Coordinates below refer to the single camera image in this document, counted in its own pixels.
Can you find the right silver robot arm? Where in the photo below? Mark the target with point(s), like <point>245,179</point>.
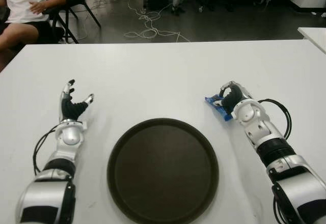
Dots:
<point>275,150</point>

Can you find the small white floor object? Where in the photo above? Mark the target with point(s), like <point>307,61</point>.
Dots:
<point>201,9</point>

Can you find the blue Oreo packet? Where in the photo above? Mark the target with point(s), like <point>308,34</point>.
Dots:
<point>220,110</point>

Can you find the white side table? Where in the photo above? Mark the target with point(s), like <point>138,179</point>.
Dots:
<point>314,35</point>

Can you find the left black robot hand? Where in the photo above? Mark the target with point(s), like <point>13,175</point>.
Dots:
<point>70,110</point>

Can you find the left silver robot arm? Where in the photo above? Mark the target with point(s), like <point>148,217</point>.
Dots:
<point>70,137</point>

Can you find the round dark brown tray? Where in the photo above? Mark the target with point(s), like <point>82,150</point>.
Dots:
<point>163,173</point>

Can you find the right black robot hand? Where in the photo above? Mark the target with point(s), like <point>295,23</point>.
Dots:
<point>234,96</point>

